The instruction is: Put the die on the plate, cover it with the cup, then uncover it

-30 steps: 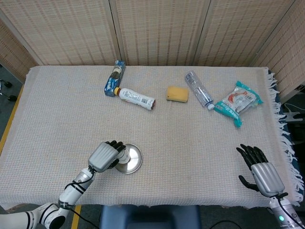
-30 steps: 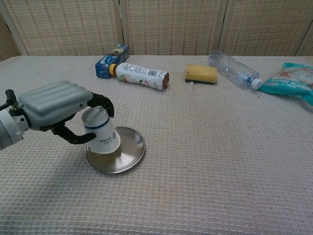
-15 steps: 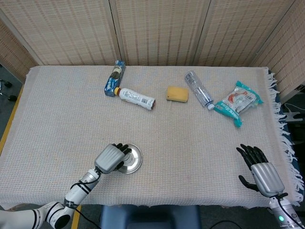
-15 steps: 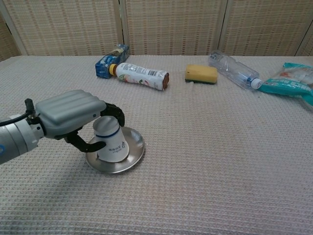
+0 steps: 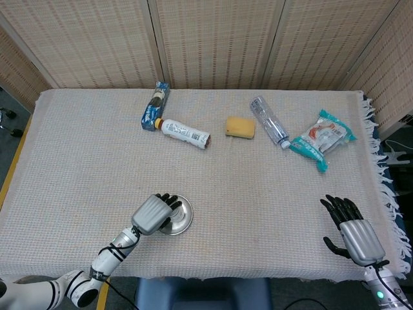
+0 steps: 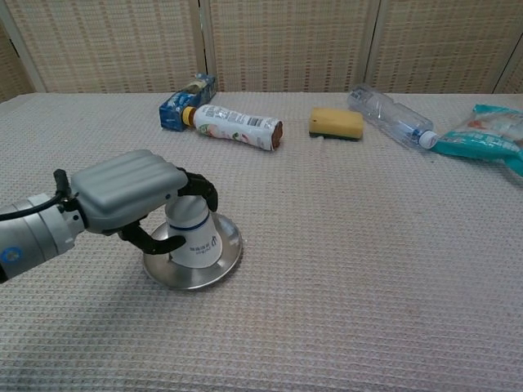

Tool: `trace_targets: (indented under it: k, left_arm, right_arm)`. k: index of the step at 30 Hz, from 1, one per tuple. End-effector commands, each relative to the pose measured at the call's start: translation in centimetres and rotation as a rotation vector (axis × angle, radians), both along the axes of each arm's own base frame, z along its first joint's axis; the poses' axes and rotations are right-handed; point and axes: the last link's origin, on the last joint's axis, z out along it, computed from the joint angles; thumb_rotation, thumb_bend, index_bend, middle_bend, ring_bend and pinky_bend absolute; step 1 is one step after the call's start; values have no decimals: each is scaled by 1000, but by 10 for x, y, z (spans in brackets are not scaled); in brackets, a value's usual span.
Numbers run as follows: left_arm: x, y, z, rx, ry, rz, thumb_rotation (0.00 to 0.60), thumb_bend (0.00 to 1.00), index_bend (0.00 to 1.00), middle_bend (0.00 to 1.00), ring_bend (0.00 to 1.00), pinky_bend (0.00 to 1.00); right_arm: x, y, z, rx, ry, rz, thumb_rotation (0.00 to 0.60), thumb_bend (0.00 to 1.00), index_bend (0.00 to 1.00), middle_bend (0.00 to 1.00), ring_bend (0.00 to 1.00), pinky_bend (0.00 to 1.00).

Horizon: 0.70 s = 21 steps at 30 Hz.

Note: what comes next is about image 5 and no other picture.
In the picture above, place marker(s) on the black and silver right hand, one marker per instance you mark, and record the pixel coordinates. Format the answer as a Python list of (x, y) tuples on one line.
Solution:
[(361, 240)]

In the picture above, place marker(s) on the black and silver left hand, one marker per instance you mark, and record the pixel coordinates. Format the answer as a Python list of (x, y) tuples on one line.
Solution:
[(151, 214)]

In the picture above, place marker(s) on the white and silver left arm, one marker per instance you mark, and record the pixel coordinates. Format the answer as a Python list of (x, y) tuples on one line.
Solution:
[(106, 261)]

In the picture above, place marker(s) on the white and silver right arm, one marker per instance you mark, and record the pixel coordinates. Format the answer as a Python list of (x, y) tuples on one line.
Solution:
[(385, 287)]

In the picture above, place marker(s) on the round metal plate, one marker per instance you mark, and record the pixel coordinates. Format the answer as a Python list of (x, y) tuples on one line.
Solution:
[(184, 216)]

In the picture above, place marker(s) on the white bottle with yellow cap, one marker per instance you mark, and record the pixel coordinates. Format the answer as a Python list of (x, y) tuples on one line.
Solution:
[(184, 132)]

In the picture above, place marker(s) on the beige woven tablecloth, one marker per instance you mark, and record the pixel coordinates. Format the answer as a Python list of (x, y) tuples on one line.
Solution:
[(242, 181)]

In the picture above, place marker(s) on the blue cookie box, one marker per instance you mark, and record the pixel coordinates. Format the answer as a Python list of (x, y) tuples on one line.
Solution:
[(154, 108)]

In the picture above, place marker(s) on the teal snack bag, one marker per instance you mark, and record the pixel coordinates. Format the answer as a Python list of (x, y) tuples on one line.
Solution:
[(322, 139)]

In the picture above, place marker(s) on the yellow sponge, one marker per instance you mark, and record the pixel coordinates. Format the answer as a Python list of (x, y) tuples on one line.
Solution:
[(240, 127)]

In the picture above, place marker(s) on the clear plastic water bottle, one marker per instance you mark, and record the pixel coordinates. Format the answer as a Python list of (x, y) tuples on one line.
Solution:
[(267, 119)]

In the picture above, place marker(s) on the office chair caster base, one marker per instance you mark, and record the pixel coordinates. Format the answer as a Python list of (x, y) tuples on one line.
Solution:
[(9, 114)]

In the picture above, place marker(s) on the woven folding screen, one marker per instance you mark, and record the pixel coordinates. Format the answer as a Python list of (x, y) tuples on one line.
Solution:
[(209, 42)]

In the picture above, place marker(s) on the white bracket stand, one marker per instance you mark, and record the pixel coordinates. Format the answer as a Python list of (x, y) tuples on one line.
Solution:
[(397, 156)]

